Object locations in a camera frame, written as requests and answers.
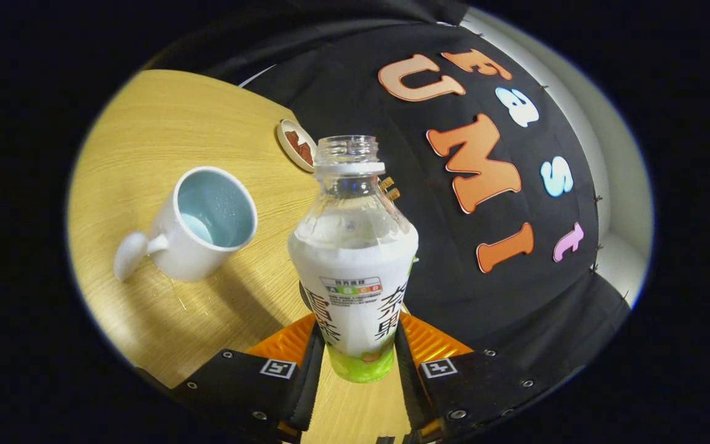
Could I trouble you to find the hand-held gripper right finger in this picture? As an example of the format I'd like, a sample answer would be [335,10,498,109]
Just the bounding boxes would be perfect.
[395,311,553,442]

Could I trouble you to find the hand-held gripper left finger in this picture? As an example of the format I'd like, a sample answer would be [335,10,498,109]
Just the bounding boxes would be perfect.
[170,313,325,442]

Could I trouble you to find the clear juice bottle white label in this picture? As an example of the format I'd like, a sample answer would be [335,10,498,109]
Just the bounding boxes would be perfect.
[287,135,419,384]

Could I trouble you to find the white ceramic cup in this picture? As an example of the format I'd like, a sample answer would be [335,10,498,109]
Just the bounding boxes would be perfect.
[113,166,258,283]

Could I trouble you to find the white round plate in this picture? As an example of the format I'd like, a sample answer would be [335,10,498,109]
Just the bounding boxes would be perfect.
[276,119,317,173]

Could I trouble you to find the wooden table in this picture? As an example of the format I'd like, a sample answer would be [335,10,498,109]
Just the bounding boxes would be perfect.
[68,69,411,443]

